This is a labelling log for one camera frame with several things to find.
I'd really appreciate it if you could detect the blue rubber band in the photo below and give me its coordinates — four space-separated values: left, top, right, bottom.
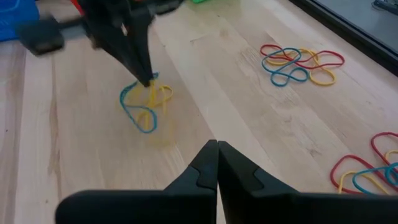
351 162 398 197
119 72 160 134
261 47 310 88

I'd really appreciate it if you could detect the blue plastic basket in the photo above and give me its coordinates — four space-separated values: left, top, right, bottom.
0 0 40 43

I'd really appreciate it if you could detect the yellow rubber band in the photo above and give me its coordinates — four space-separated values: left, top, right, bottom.
132 79 174 131
265 47 337 87
338 170 393 196
384 149 398 163

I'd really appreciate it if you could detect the red plastic basket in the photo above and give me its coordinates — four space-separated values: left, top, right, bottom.
68 0 85 16

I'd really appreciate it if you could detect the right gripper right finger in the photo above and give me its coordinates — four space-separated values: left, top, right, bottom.
217 140 398 224

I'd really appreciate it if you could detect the black metal table frame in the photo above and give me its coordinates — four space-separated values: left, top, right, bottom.
287 0 398 78

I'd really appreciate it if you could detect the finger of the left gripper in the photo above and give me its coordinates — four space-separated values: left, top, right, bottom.
17 17 147 88
126 0 185 88

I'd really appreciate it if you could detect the red rubber band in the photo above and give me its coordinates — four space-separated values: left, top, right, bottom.
330 154 398 195
259 44 346 70
369 131 398 166

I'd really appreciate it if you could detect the dark object on floor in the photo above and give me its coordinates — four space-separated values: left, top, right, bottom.
372 0 398 16

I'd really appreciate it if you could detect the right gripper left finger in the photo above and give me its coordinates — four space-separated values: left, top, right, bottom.
55 139 219 224

